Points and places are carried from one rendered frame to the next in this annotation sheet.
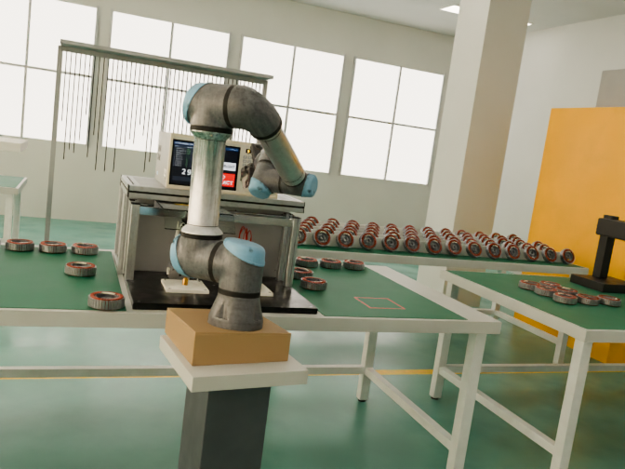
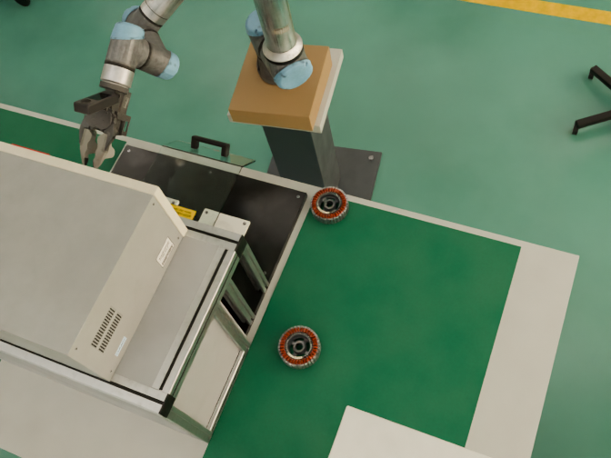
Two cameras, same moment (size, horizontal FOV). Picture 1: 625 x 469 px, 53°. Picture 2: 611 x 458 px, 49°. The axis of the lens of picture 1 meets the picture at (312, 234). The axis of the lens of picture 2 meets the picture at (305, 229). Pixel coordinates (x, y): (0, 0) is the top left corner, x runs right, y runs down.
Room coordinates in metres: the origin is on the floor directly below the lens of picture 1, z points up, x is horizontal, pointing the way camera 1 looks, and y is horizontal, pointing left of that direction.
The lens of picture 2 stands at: (2.49, 1.42, 2.49)
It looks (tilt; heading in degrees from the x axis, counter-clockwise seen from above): 62 degrees down; 240
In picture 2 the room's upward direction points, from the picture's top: 19 degrees counter-clockwise
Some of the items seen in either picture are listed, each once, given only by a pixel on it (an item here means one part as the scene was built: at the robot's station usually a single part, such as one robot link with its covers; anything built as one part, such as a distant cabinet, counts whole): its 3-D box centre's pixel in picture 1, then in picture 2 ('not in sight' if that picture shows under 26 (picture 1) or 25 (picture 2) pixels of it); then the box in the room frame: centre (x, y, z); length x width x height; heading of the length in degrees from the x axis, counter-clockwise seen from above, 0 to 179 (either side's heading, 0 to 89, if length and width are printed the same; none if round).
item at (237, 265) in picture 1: (240, 263); (268, 33); (1.67, 0.18, 0.99); 0.13 x 0.12 x 0.14; 68
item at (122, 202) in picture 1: (122, 228); (208, 374); (2.51, 0.77, 0.91); 0.28 x 0.03 x 0.32; 22
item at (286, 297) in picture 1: (216, 290); (181, 233); (2.27, 0.33, 0.76); 0.64 x 0.47 x 0.02; 112
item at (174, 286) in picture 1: (184, 286); (216, 237); (2.21, 0.44, 0.78); 0.15 x 0.15 x 0.01; 22
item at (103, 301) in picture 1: (106, 301); (329, 204); (1.92, 0.62, 0.77); 0.11 x 0.11 x 0.04
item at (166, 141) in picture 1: (216, 163); (52, 257); (2.56, 0.43, 1.22); 0.44 x 0.39 x 0.20; 112
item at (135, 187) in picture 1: (209, 193); (82, 280); (2.55, 0.44, 1.09); 0.68 x 0.44 x 0.05; 112
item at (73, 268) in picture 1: (80, 269); (299, 347); (2.29, 0.85, 0.77); 0.11 x 0.11 x 0.04
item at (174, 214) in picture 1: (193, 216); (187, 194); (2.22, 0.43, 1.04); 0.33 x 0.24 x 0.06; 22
